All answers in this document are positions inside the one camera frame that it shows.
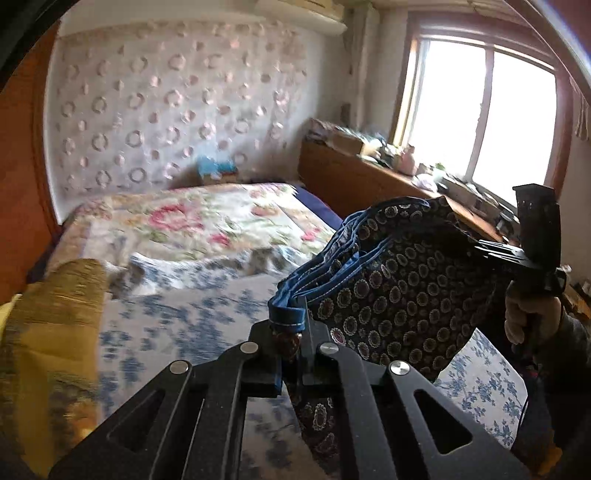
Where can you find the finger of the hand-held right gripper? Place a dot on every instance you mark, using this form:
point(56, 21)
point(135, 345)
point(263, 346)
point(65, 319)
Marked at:
point(498, 254)

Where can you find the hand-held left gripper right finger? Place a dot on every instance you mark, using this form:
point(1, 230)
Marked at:
point(314, 364)

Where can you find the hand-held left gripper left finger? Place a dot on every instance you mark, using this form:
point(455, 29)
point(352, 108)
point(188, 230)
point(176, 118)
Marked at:
point(265, 374)

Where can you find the navy circle-print garment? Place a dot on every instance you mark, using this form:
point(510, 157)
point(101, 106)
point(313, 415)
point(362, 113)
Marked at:
point(406, 277)

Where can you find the person's right forearm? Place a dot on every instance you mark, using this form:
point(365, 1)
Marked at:
point(572, 350)

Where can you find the person's right hand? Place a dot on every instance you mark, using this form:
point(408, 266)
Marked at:
point(515, 318)

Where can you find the pale pink pouch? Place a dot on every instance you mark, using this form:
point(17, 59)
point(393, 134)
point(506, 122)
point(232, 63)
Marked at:
point(427, 183)

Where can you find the wooden-framed window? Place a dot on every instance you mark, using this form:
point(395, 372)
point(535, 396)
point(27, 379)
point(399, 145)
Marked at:
point(485, 115)

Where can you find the pink bottle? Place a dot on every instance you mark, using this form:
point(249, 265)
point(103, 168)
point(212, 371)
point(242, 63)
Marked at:
point(407, 160)

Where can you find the wooden sideboard cabinet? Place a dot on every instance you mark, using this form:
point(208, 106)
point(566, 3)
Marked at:
point(351, 184)

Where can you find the floral patchwork quilt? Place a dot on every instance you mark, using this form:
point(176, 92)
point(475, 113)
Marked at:
point(184, 221)

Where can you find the cardboard box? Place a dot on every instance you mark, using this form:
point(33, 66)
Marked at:
point(348, 143)

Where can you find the stack of papers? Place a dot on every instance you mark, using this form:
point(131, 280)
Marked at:
point(321, 129)

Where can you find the brown fuzzy pillow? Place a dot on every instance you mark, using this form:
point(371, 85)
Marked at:
point(46, 332)

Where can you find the white wrapped pipe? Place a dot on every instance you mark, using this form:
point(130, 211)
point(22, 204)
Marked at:
point(364, 69)

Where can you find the cream air conditioner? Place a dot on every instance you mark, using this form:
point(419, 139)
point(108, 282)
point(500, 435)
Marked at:
point(314, 14)

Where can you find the wooden slatted wardrobe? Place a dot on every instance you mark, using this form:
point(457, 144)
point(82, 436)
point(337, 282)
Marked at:
point(23, 184)

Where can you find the blue bag by wall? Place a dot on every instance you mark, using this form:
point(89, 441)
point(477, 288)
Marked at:
point(214, 170)

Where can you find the circle-patterned wall curtain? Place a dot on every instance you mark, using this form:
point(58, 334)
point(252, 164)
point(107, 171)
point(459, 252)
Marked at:
point(161, 106)

